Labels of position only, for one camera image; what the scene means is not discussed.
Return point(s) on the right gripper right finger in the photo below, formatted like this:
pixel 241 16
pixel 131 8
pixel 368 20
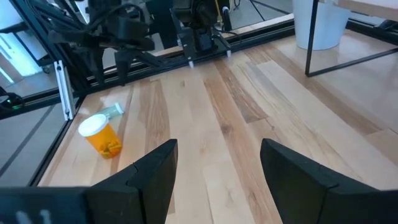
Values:
pixel 295 193

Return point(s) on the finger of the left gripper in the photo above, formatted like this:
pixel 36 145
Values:
pixel 97 65
pixel 123 65

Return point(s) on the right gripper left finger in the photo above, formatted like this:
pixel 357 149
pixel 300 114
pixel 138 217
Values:
pixel 149 193

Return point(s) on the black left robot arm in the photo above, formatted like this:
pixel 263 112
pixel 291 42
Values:
pixel 202 37

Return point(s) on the teal medicine bottle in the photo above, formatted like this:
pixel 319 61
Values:
pixel 113 110

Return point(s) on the short wide orange medicine bottle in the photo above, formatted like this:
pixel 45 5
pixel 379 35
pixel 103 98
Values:
pixel 104 140

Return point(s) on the black device green light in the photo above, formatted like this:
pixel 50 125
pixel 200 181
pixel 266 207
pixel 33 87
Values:
pixel 9 104

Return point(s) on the white plant pot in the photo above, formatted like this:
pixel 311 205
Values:
pixel 323 28

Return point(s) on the black aluminium table frame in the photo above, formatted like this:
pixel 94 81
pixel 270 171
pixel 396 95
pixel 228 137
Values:
pixel 264 40

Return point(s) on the wooden shelf black metal frame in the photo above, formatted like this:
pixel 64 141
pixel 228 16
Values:
pixel 373 9

